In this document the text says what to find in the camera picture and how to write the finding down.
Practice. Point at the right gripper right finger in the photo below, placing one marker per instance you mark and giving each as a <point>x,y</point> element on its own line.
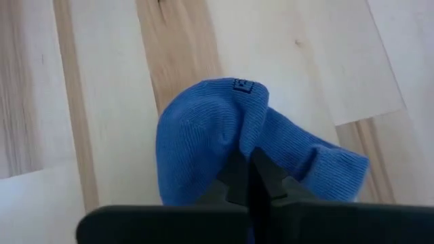
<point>339,223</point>

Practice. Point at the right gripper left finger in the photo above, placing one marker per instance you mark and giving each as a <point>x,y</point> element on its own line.
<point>162,225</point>

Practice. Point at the blue sock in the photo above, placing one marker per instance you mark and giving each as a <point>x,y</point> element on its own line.
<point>203,135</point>

